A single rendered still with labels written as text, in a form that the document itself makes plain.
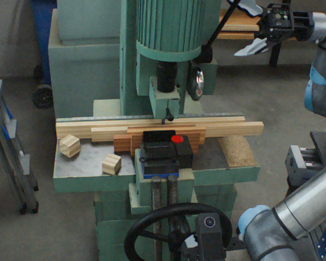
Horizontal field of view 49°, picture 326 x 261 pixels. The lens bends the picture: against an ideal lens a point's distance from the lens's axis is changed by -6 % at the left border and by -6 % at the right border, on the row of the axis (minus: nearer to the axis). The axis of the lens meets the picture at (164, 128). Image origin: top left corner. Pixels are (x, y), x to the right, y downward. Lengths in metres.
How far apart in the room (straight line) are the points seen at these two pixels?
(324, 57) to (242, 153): 0.36
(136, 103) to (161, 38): 0.43
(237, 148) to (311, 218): 0.50
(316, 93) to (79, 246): 1.37
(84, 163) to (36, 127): 1.80
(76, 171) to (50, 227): 1.09
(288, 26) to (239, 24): 2.29
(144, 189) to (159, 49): 0.35
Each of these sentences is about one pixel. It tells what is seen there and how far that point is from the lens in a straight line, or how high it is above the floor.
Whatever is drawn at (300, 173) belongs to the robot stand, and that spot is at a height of 0.75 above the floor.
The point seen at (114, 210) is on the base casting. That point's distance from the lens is 1.14.
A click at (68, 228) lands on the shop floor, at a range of 2.10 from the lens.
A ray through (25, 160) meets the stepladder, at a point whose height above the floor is 0.27.
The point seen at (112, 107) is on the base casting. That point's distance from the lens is 1.51.
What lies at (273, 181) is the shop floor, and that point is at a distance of 2.50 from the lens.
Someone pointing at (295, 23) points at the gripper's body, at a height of 1.33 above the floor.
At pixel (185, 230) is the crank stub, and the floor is 0.93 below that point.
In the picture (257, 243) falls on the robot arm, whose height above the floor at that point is 1.08.
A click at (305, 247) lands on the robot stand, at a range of 1.91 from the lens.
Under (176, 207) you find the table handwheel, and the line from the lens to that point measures 0.89.
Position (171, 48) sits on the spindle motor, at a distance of 0.94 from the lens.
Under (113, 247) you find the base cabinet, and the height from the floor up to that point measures 0.58.
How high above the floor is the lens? 1.60
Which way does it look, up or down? 35 degrees down
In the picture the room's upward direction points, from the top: 4 degrees clockwise
